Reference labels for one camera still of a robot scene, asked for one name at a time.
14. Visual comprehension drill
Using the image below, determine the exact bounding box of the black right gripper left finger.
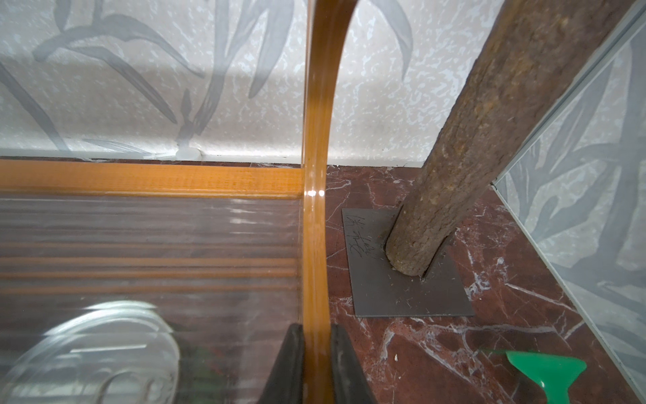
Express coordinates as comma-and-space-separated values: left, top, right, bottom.
257, 323, 306, 404

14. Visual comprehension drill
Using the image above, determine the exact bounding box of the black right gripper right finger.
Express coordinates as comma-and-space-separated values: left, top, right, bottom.
331, 324, 376, 404

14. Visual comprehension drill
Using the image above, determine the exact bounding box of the green watermelon seed can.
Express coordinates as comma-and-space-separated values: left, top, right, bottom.
0, 300, 223, 404

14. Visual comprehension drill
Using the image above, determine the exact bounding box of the orange wooden three-tier shelf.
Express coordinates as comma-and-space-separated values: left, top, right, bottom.
1, 1, 356, 403

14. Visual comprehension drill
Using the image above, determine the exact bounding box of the artificial cherry blossom tree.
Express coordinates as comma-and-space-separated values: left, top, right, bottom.
385, 1, 632, 276

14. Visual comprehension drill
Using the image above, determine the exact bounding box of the grey metal tree base plate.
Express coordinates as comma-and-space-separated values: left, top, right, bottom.
343, 208, 474, 318

